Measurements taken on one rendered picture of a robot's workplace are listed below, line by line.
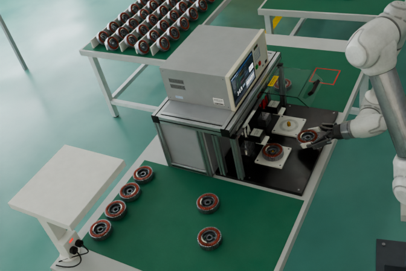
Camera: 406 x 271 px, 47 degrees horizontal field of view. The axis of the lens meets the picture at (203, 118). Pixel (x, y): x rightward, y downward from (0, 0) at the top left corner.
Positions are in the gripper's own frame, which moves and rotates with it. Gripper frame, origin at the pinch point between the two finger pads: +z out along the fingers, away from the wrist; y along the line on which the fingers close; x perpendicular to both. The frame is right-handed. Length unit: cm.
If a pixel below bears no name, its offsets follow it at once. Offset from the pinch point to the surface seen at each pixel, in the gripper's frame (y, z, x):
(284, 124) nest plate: 12.8, 18.7, 3.2
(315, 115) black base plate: 25.9, 7.2, -4.0
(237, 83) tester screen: -13, 8, 48
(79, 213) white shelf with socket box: -102, 34, 58
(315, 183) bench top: -21.4, -5.0, -12.6
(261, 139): -12.9, 15.4, 13.8
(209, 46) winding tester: 3, 23, 65
